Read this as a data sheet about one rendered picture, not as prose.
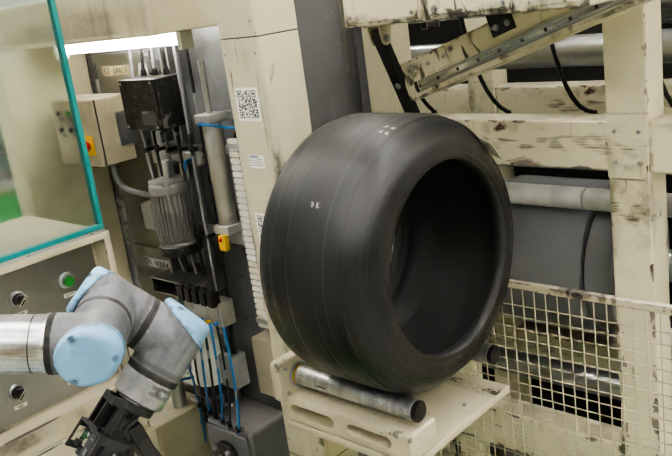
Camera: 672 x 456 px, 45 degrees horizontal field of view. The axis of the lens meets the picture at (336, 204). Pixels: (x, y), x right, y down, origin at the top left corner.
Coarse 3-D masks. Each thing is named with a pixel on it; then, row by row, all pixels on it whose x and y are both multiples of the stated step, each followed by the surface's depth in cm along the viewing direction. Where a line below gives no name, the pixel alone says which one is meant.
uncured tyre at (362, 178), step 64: (320, 128) 168; (448, 128) 163; (320, 192) 152; (384, 192) 148; (448, 192) 194; (320, 256) 149; (384, 256) 148; (448, 256) 197; (512, 256) 183; (320, 320) 152; (384, 320) 150; (448, 320) 190; (384, 384) 158
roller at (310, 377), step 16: (304, 368) 183; (304, 384) 182; (320, 384) 178; (336, 384) 175; (352, 384) 173; (352, 400) 172; (368, 400) 169; (384, 400) 166; (400, 400) 164; (416, 400) 163; (400, 416) 164; (416, 416) 161
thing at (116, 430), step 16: (112, 400) 129; (128, 400) 130; (96, 416) 131; (112, 416) 130; (128, 416) 133; (144, 416) 131; (96, 432) 128; (112, 432) 131; (80, 448) 130; (96, 448) 128; (112, 448) 129; (128, 448) 131
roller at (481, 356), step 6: (486, 348) 181; (492, 348) 181; (498, 348) 182; (480, 354) 182; (486, 354) 181; (492, 354) 181; (498, 354) 183; (480, 360) 182; (486, 360) 181; (492, 360) 181
